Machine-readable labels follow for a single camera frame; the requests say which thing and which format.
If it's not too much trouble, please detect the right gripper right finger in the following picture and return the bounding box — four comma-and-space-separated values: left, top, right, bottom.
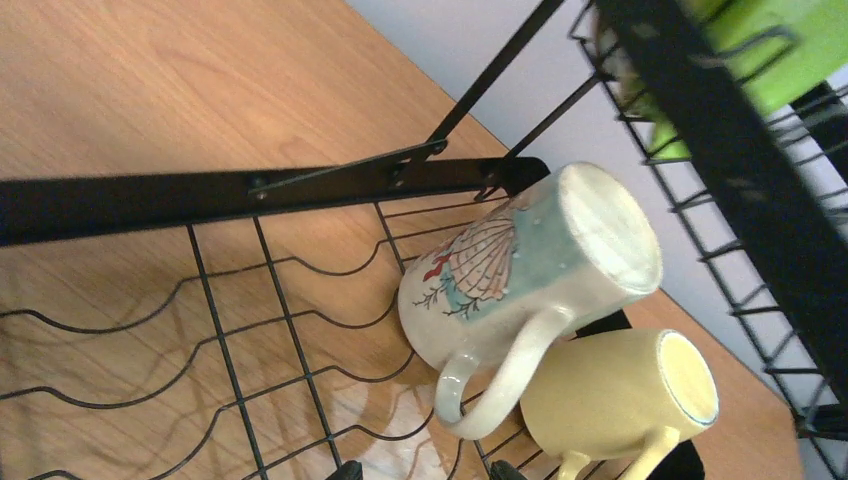
489, 460, 527, 480

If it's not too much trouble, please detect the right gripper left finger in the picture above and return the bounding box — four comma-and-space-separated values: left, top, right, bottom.
326, 460, 363, 480

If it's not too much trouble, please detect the yellow handled white mug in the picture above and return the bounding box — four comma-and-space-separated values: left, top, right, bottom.
520, 329, 720, 479

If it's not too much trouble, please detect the tall seashell mug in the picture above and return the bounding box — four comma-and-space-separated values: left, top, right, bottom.
397, 162, 663, 440

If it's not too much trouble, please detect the black wire dish rack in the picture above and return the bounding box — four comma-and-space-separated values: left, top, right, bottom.
1, 1, 847, 444

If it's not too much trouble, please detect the green plate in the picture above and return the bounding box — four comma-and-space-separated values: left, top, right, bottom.
645, 0, 848, 164

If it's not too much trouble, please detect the woven bamboo tray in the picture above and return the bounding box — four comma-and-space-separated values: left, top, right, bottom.
592, 8, 652, 118

